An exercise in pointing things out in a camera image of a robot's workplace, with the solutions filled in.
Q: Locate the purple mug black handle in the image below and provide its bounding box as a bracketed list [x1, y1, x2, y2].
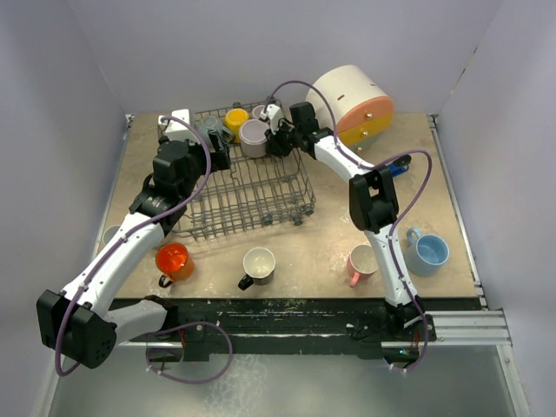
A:
[251, 104, 268, 122]

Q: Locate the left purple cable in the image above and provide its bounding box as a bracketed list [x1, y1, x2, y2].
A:
[54, 115, 234, 385]

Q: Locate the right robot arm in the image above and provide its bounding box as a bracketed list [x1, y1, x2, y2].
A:
[260, 102, 429, 340]

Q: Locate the purple cable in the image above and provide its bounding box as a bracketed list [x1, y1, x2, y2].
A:
[264, 80, 434, 375]
[54, 115, 234, 385]

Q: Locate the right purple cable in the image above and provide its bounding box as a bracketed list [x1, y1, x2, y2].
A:
[264, 80, 434, 375]

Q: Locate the lavender mug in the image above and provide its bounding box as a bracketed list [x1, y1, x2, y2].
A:
[239, 119, 268, 158]

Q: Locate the orange mug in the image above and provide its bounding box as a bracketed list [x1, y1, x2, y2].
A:
[156, 242, 195, 288]

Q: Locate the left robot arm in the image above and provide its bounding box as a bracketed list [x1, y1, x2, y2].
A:
[36, 131, 216, 377]

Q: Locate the grey wire dish rack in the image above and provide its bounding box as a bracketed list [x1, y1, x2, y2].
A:
[156, 100, 318, 241]

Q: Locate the light blue mug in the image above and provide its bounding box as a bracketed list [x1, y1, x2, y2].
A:
[404, 228, 450, 277]

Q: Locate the pink mug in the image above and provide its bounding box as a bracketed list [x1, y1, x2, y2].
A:
[346, 244, 379, 288]

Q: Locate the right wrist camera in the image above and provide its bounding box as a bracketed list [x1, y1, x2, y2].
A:
[259, 104, 283, 133]

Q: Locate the white mug black handle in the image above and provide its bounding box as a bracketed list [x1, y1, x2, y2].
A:
[238, 248, 276, 291]

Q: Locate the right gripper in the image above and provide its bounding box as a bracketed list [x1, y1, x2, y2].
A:
[265, 120, 301, 158]

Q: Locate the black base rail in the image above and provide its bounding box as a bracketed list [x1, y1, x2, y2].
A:
[136, 298, 437, 363]

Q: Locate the yellow mug black handle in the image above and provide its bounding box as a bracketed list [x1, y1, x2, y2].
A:
[224, 108, 250, 136]

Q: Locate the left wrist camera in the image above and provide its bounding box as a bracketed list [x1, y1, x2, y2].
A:
[158, 109, 199, 143]

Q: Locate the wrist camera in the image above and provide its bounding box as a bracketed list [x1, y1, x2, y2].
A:
[158, 109, 199, 143]
[259, 104, 283, 133]

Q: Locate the white round drawer cabinet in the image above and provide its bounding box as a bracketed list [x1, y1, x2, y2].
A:
[305, 64, 394, 150]

